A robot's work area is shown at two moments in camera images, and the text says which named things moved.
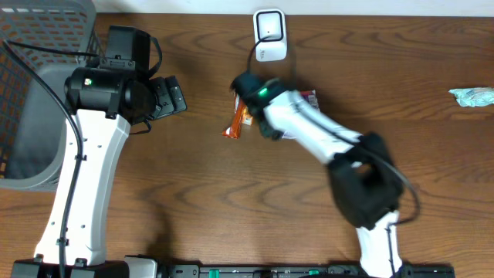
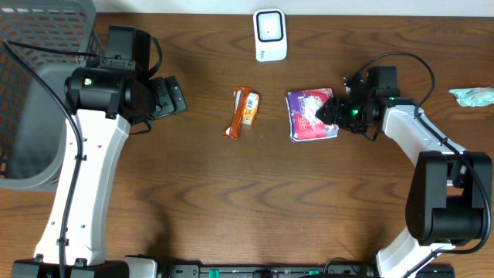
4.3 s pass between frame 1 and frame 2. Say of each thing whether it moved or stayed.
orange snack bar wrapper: stayed
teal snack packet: stayed
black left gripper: stayed
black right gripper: moved
